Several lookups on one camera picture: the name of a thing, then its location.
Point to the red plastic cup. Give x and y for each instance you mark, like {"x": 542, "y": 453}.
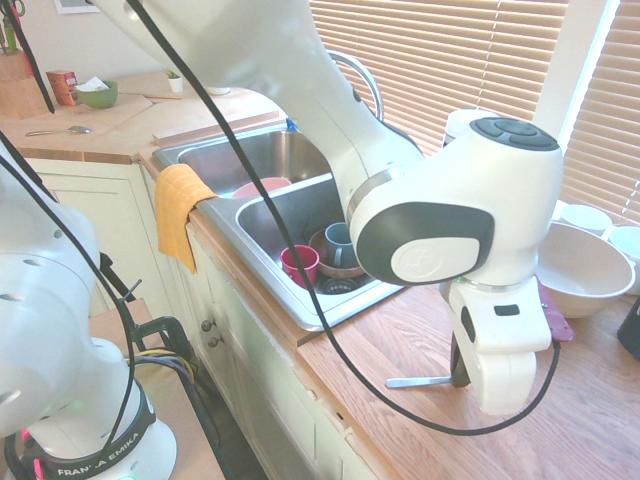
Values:
{"x": 300, "y": 270}

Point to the silver metal spoon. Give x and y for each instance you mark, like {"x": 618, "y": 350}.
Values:
{"x": 75, "y": 130}

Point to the silver metal fork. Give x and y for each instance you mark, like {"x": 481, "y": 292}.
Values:
{"x": 415, "y": 382}

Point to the pink wrist camera mount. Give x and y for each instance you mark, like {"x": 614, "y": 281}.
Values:
{"x": 557, "y": 325}

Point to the pink plastic bowl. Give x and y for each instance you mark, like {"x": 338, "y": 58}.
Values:
{"x": 250, "y": 190}

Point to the narrow wooden window blind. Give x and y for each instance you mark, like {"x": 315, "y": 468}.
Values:
{"x": 610, "y": 125}

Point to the large white bowl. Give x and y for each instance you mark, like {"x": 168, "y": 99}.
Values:
{"x": 590, "y": 280}

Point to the trailing potted plant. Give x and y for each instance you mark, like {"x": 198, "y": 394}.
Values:
{"x": 217, "y": 91}

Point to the white crumpled paper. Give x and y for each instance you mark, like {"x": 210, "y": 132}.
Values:
{"x": 91, "y": 85}

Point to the sink drain strainer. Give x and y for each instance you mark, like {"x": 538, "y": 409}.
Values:
{"x": 340, "y": 287}

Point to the dark green clamp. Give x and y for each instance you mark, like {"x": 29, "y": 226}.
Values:
{"x": 170, "y": 330}

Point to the cream kitchen cabinet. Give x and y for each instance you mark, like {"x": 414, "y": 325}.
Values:
{"x": 100, "y": 225}

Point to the brown wooden bowl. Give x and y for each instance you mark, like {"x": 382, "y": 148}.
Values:
{"x": 340, "y": 272}

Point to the white wall picture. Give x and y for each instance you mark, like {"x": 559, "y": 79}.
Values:
{"x": 75, "y": 5}

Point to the stainless steel double sink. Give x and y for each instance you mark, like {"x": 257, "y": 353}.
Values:
{"x": 225, "y": 160}

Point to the wooden knife block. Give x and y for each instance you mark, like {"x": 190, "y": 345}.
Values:
{"x": 17, "y": 95}

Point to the orange cardboard box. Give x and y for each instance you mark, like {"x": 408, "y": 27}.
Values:
{"x": 61, "y": 87}

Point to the yellow dish cloth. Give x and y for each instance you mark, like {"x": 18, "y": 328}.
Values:
{"x": 175, "y": 215}

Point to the Lysol wipes canister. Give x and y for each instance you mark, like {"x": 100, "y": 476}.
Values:
{"x": 455, "y": 127}

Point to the chrome sink faucet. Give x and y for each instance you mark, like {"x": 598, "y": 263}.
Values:
{"x": 372, "y": 85}

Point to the black appliance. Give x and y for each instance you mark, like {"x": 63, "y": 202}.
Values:
{"x": 631, "y": 330}

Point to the green bowl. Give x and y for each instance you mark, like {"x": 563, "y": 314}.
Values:
{"x": 100, "y": 97}

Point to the small white bowl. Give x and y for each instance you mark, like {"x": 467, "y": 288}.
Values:
{"x": 585, "y": 217}
{"x": 627, "y": 242}

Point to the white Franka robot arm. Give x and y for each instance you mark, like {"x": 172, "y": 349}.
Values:
{"x": 440, "y": 235}

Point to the small blue object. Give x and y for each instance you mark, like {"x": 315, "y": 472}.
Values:
{"x": 293, "y": 125}

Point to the grey-blue mug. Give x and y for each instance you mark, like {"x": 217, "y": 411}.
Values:
{"x": 337, "y": 240}

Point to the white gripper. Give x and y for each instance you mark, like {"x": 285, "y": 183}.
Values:
{"x": 500, "y": 360}

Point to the black tripod pole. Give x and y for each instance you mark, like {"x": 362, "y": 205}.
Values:
{"x": 112, "y": 275}

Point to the wide wooden window blind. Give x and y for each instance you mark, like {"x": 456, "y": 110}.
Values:
{"x": 450, "y": 60}

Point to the small potted plant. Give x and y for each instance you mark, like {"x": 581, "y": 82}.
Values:
{"x": 175, "y": 82}

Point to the brass cabinet knob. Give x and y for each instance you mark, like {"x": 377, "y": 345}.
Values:
{"x": 215, "y": 342}
{"x": 207, "y": 325}

